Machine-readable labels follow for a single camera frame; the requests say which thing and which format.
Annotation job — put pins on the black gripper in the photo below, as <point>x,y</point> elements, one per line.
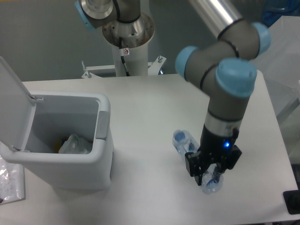
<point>220,151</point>

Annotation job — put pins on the clear plastic water bottle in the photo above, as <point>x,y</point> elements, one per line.
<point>184,142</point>

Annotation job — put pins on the clear plastic bag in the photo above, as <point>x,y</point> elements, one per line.
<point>76,145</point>

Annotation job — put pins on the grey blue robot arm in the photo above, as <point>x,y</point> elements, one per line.
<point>222,71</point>

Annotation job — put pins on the white trash can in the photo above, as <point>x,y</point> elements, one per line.
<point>59,115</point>

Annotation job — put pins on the white trash can lid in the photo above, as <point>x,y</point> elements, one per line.
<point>17,109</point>

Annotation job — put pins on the black device at edge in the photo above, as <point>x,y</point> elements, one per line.
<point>292,201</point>

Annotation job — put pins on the colourful snack package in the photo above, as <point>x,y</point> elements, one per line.
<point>59,144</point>

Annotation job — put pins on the blue water jug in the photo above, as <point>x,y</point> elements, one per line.
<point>274,9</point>

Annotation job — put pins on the plastic sleeve with paper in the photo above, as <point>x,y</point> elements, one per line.
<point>12,184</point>

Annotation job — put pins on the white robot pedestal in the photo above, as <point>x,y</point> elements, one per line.
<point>129,43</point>

